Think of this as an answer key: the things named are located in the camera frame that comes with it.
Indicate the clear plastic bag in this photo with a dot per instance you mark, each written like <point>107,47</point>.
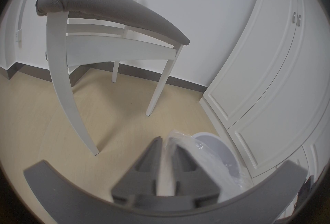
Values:
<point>216,168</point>

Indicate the white chair grey cushions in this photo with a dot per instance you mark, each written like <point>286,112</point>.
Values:
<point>116,9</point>

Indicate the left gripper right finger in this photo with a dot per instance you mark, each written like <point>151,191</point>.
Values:
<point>188,179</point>

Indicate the white trash bin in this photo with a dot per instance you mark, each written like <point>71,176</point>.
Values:
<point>219,145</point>

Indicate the white wall socket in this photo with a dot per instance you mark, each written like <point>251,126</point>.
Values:
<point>18,36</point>

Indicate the white wardrobe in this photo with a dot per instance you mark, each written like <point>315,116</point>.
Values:
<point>270,63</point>

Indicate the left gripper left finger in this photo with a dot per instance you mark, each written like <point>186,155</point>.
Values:
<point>144,176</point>

